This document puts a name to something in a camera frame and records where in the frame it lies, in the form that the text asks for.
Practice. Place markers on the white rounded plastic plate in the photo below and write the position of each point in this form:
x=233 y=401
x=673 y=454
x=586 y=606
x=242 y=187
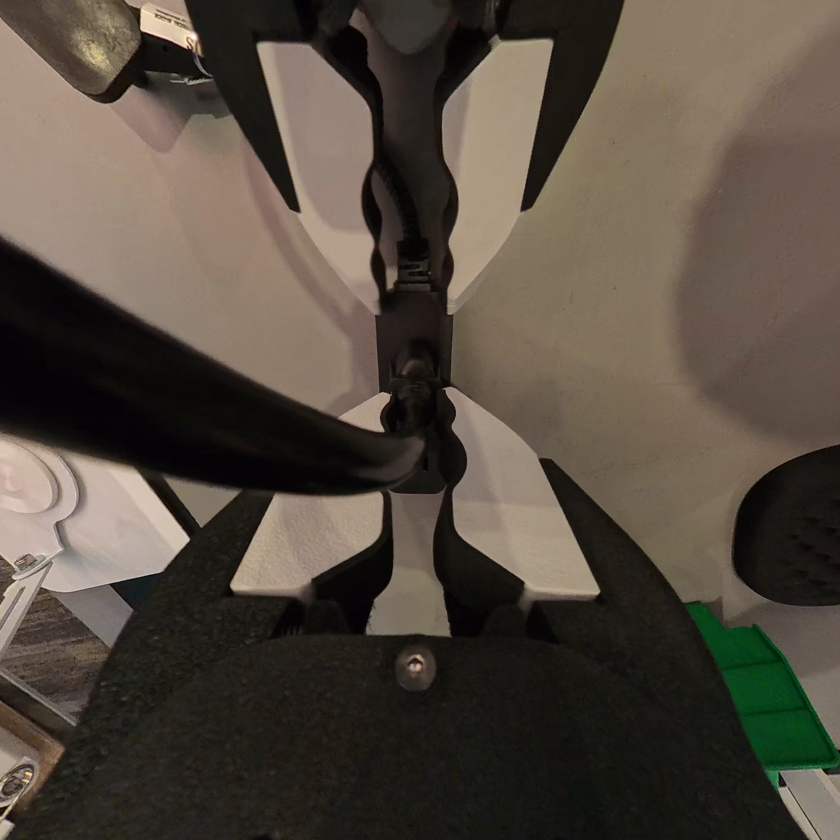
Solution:
x=118 y=525

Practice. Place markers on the black rounded object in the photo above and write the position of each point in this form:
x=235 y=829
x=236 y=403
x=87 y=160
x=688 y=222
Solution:
x=794 y=525

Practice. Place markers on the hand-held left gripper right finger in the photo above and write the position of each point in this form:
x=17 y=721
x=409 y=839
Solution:
x=525 y=525

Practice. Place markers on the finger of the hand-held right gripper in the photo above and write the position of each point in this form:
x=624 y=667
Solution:
x=315 y=144
x=499 y=144

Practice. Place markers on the grey and black plug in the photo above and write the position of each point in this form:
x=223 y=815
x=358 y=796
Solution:
x=79 y=39

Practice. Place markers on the black power strip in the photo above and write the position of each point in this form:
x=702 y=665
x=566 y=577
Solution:
x=394 y=334

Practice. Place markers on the green plastic crate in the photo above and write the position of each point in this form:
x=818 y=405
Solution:
x=768 y=709

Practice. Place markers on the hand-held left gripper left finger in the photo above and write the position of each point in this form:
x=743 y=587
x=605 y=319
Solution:
x=308 y=538

